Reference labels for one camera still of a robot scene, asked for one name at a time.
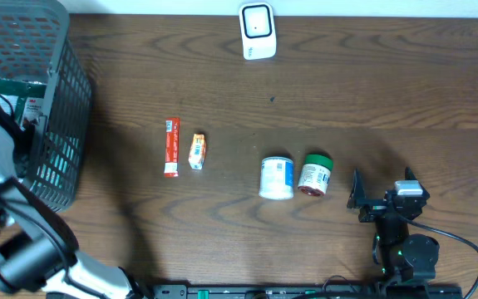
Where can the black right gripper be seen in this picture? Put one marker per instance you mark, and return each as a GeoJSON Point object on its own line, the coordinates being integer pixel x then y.
{"type": "Point", "coordinates": [374, 207]}

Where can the green lid jar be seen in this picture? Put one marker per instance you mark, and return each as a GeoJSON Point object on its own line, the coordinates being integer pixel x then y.
{"type": "Point", "coordinates": [315, 175]}

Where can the white blue round container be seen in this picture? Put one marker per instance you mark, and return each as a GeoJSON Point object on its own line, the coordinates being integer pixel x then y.
{"type": "Point", "coordinates": [276, 178]}

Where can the small orange carton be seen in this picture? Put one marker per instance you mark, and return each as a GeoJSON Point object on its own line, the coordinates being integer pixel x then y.
{"type": "Point", "coordinates": [197, 152]}

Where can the red white tube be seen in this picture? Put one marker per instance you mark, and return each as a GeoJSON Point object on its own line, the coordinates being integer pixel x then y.
{"type": "Point", "coordinates": [172, 129]}

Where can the green 3M product package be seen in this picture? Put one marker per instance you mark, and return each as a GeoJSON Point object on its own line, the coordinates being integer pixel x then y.
{"type": "Point", "coordinates": [22, 101]}

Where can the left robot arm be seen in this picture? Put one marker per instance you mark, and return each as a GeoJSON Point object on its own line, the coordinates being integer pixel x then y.
{"type": "Point", "coordinates": [38, 251]}

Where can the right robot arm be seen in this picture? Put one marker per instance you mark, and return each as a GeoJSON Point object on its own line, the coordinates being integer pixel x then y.
{"type": "Point", "coordinates": [407, 259]}

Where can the grey plastic mesh basket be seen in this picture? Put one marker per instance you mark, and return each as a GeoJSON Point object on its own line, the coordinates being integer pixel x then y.
{"type": "Point", "coordinates": [34, 46]}

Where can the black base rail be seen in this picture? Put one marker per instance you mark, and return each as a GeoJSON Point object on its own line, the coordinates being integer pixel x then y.
{"type": "Point", "coordinates": [340, 291]}

